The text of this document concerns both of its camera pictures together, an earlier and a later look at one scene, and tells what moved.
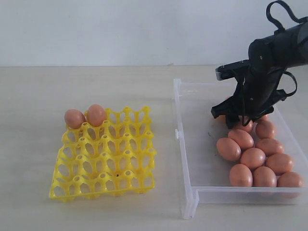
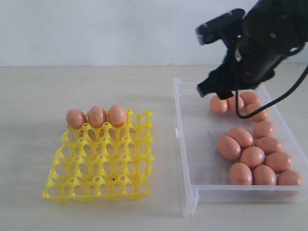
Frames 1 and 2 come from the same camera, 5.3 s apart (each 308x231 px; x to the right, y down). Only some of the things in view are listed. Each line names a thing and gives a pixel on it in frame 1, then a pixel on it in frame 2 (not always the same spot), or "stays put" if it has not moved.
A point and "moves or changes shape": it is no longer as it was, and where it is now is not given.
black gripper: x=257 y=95 to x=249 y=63
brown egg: x=96 y=115 stays put
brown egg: x=270 y=146 stays put
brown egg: x=264 y=129 stays put
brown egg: x=253 y=158 stays put
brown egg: x=74 y=118 stays put
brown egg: x=221 y=117 moves or changes shape
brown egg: x=228 y=149 stays put
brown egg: x=248 y=128 to x=117 y=115
